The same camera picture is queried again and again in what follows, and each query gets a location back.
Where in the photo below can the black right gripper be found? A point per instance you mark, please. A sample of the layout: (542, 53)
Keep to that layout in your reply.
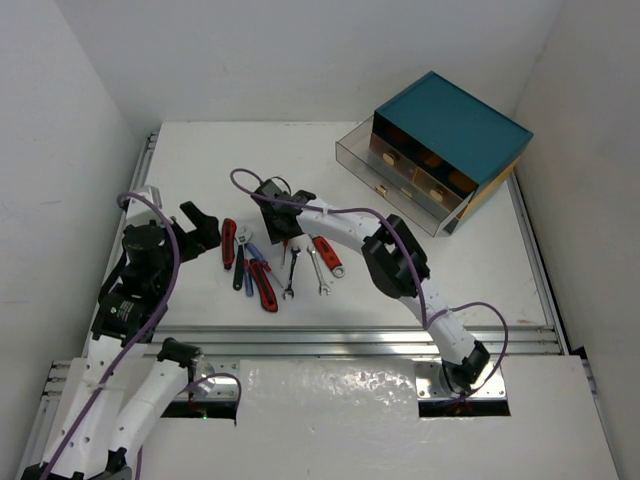
(277, 232)

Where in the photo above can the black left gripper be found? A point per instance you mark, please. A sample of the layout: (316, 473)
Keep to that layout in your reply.
(198, 230)

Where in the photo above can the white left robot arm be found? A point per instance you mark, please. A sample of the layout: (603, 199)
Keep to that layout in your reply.
(99, 431)

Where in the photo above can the aluminium rail frame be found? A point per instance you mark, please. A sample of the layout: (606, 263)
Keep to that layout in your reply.
(332, 387)

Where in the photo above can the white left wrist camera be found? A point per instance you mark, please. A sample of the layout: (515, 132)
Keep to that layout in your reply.
(140, 209)

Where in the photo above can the red handled adjustable wrench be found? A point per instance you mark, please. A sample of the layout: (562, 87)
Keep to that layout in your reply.
(329, 256)

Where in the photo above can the teal drawer cabinet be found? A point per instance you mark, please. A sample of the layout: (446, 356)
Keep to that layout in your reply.
(445, 147)

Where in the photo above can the black handled adjustable wrench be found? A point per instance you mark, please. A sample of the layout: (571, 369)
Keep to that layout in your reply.
(242, 237)

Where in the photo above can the red black utility knife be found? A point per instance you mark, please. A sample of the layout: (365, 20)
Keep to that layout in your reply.
(228, 232)
(267, 295)

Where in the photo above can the small chrome open-end wrench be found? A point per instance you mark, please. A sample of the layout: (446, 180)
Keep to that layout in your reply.
(323, 288)
(288, 292)

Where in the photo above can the blue red screwdriver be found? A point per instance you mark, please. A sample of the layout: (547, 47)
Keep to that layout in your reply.
(285, 244)

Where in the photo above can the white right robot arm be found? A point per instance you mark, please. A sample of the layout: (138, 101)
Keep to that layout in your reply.
(396, 263)

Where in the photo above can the clear top drawer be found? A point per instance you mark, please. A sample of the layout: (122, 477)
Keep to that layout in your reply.
(395, 185)

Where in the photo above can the blue screwdriver crossing knife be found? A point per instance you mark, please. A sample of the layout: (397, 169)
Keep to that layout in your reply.
(256, 254)

